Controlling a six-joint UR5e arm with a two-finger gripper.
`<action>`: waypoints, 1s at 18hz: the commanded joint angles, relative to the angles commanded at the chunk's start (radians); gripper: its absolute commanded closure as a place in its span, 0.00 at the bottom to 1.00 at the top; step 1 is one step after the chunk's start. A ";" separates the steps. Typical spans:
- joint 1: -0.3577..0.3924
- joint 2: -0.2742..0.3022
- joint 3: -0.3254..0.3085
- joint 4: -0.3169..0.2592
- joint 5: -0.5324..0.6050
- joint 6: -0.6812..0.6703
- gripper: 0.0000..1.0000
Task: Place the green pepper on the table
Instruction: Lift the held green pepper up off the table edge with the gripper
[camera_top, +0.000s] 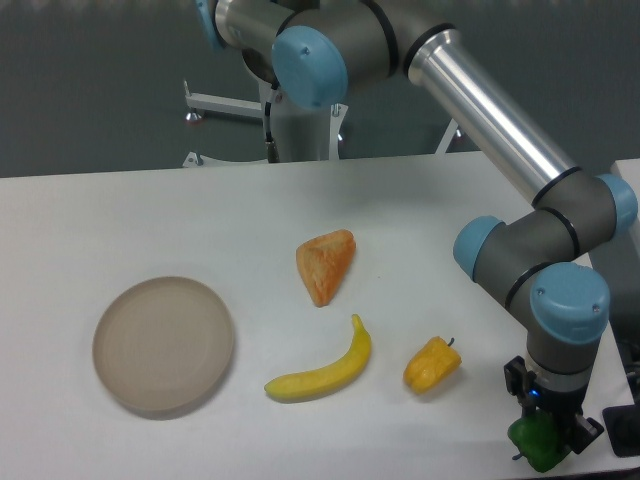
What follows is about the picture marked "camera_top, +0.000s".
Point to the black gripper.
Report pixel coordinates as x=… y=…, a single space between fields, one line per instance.
x=555 y=393

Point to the green toy pepper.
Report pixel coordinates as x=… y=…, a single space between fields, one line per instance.
x=538 y=440

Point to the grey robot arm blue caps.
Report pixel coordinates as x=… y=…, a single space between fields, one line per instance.
x=310 y=54

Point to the yellow toy pepper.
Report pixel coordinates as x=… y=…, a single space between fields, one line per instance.
x=435 y=361

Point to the black device at table edge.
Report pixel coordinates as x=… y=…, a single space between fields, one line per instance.
x=622 y=424

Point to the yellow toy banana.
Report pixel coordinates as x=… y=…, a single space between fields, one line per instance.
x=326 y=380

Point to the orange toy bread wedge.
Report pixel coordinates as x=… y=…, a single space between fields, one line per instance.
x=323 y=262

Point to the beige round plate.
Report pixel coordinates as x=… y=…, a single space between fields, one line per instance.
x=162 y=347

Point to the white robot stand frame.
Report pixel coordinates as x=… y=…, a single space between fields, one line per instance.
x=389 y=119

